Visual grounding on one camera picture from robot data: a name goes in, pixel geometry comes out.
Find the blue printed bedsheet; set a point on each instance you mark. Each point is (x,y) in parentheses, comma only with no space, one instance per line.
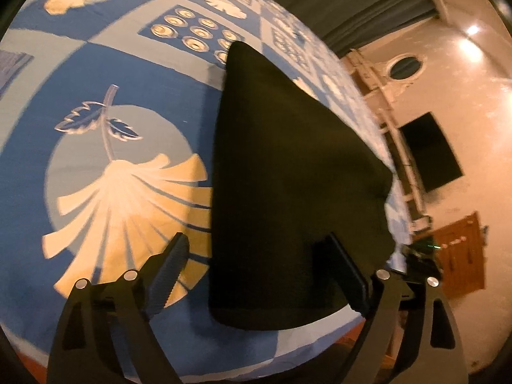
(100,88)

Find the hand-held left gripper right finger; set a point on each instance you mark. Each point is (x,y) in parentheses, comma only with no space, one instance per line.
(352,276)

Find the dark grey curtain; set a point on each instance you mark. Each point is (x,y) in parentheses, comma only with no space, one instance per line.
(340,4)

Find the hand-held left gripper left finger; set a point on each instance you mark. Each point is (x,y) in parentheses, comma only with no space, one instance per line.
(168,280)

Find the black wall television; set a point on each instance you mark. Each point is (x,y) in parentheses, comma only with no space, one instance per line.
(432,152)

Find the wooden cabinet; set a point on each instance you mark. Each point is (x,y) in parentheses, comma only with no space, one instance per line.
(460,256)

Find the white wall shelf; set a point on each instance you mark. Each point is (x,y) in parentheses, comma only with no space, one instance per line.
(390,122)

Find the ceiling light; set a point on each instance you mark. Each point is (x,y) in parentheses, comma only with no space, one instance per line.
(473,30)

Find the black pants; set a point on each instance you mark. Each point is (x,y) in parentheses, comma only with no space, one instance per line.
(280,168)

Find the oval wall window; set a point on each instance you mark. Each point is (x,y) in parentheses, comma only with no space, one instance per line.
(406,68)

